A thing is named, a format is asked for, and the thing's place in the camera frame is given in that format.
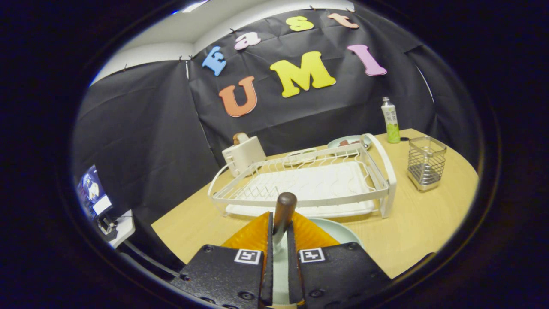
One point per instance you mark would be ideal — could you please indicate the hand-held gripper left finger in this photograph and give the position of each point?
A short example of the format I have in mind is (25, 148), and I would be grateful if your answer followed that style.
(223, 272)

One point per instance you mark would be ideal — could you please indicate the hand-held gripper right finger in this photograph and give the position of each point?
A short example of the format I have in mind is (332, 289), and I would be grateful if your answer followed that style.
(339, 272)

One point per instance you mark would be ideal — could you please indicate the pale green plate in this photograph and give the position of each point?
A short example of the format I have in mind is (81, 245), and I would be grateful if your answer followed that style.
(341, 234)

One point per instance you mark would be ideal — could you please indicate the small plate with food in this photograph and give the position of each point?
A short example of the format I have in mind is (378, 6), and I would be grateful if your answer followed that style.
(343, 139)

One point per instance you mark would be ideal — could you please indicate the white side desk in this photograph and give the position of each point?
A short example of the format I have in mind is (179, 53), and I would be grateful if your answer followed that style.
(125, 227)

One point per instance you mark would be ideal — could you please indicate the white toaster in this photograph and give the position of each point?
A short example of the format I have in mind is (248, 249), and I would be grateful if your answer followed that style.
(244, 156)

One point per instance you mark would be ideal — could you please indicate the reddish brown food pieces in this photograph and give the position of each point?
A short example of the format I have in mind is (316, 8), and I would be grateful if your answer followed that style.
(346, 142)

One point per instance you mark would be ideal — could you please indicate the bread slice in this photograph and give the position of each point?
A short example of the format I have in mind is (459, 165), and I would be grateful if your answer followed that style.
(240, 138)

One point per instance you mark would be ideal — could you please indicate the ceiling light panel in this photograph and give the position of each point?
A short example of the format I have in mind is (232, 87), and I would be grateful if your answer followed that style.
(195, 5)

